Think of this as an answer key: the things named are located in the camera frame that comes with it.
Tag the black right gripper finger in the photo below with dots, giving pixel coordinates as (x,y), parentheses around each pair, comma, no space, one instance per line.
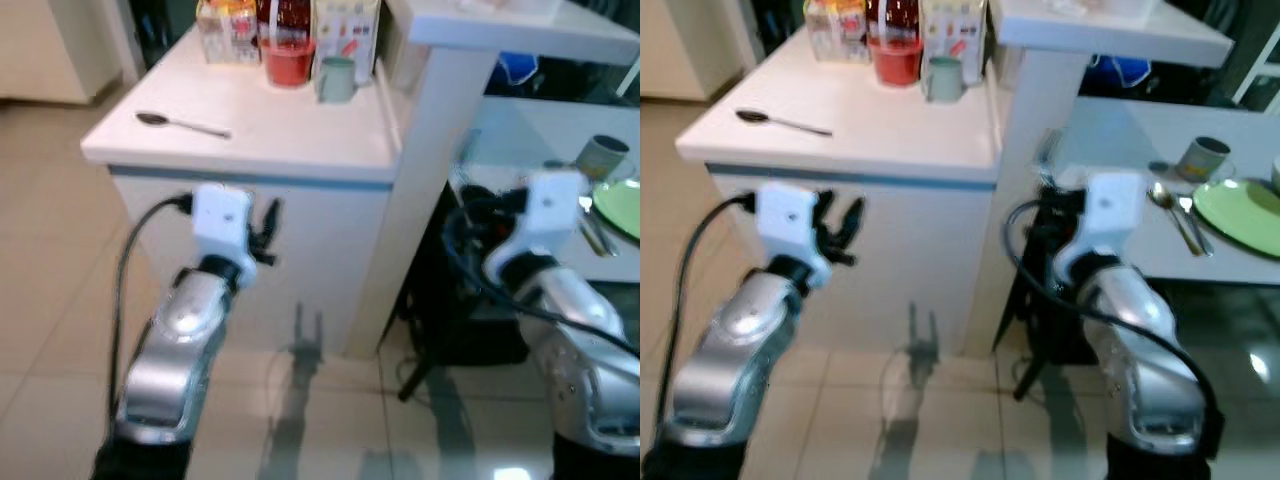
(468,215)
(1034,215)

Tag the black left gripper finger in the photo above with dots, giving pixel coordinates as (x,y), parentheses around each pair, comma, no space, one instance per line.
(825,203)
(854,220)
(273,220)
(257,206)

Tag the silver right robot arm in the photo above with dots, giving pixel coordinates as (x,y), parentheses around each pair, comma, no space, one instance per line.
(1150,370)
(580,370)

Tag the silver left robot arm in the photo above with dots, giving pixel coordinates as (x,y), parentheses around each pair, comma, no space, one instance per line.
(735,350)
(180,360)

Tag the white counter cabinet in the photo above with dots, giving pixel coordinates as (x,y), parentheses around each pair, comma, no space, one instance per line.
(320,260)
(920,260)

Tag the white raised bar counter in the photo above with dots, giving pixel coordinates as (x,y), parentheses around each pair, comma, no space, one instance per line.
(430,150)
(1030,100)

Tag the metal fork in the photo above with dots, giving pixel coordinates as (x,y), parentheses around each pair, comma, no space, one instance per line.
(1200,235)
(606,240)

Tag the grey mug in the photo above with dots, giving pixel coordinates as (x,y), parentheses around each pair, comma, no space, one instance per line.
(1200,160)
(600,160)

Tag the green plate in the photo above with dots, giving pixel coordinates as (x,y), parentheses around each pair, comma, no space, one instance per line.
(1240,215)
(620,205)

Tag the red cup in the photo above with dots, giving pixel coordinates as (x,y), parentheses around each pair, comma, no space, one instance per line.
(895,65)
(288,65)

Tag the pale green mug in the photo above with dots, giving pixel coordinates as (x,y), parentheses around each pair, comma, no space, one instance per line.
(945,82)
(337,82)

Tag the blue bag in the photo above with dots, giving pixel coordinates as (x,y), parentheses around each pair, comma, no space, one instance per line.
(1120,72)
(515,70)

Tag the colourful snack packet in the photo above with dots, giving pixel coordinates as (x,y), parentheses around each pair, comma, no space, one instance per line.
(835,30)
(225,35)

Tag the dark red drink bottle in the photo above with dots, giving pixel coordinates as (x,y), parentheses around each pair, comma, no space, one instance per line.
(285,15)
(893,15)

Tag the white printed carton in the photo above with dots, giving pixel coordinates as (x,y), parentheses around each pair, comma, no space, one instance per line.
(955,25)
(345,25)

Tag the beige cabinet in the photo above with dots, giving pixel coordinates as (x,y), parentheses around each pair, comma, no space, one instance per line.
(685,50)
(50,50)

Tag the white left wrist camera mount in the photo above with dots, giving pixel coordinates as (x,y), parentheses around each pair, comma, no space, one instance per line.
(785,215)
(222,220)

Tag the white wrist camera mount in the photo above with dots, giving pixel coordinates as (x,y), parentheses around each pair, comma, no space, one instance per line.
(1110,210)
(550,210)
(222,220)
(785,215)

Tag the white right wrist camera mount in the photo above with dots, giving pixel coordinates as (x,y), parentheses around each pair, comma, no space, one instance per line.
(1110,210)
(550,210)

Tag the black table leg frame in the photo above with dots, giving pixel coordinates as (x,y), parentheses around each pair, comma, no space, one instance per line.
(415,385)
(1025,385)

